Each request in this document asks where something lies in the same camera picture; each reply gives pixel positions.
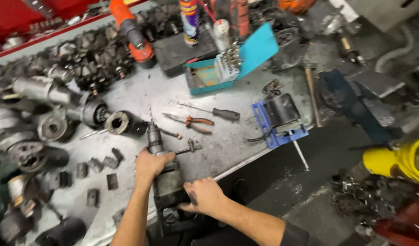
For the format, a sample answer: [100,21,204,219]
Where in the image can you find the person's left hand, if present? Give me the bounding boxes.
[134,148,176,184]

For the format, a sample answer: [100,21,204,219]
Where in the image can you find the person's right hand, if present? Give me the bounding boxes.
[178,177,229,216]

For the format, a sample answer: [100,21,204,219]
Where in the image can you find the grey electric drill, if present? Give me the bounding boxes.
[146,105,204,237]

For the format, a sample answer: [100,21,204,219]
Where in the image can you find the metal chuck key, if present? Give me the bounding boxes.
[175,138,203,156]

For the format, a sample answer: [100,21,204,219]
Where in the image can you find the black motor housing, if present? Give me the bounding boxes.
[104,110,149,138]

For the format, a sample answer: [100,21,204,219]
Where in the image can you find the scattered small metal blocks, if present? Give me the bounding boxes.
[57,148,125,227]

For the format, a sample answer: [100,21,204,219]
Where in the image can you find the thin metal rod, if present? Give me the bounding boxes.
[79,129,108,141]

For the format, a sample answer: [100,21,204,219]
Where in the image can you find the motor armature with shaft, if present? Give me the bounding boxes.
[65,99,112,130]

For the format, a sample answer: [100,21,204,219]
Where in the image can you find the person's black shirt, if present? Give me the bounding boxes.
[190,221,328,246]

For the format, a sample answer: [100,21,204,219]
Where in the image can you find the white rod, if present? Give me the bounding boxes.
[291,131,310,172]

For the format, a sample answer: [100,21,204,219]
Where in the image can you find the round grey metal cover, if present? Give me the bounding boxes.
[37,114,75,142]

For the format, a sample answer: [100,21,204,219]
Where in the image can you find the large black cylinder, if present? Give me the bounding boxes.
[35,217,87,246]

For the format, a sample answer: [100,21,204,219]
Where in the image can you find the black plastic block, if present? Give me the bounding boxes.
[153,30,219,78]

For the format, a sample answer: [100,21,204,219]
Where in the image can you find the heap of black metal parts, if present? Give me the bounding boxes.
[27,5,183,94]

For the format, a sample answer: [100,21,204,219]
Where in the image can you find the spoked metal end cap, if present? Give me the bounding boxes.
[8,141,70,173]

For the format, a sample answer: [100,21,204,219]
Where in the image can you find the drill bit set holder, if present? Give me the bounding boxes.
[214,42,243,83]

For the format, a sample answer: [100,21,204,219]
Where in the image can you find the grey starter motor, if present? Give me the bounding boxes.
[12,76,81,106]

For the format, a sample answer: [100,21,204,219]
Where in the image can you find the blue spray can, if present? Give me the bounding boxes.
[179,0,200,48]

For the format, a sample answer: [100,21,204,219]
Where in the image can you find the teal drill bit case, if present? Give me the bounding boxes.
[184,22,279,95]

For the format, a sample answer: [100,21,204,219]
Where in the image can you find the heap of dark scrap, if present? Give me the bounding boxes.
[330,172,419,229]

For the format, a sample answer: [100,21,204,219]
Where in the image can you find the red and black cans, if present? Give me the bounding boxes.
[214,0,251,38]

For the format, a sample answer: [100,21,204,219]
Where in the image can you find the red tool shelf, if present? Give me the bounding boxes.
[0,0,148,62]

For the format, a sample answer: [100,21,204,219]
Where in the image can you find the orange handled pliers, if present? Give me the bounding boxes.
[162,113,215,134]

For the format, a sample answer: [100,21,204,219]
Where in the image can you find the black handled screwdriver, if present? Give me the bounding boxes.
[177,102,241,122]

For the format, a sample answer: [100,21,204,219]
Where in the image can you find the blue metal bracket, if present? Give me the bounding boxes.
[251,100,310,150]

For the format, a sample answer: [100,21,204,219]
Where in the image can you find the black cylindrical housing on bracket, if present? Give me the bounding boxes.
[264,93,301,128]

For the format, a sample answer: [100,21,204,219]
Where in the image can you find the short black chain piece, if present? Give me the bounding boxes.
[262,79,282,97]

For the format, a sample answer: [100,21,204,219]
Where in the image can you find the orange cordless drill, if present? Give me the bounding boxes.
[109,0,156,65]

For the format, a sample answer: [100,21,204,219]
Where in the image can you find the wooden handled hammer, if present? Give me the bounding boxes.
[302,63,323,128]

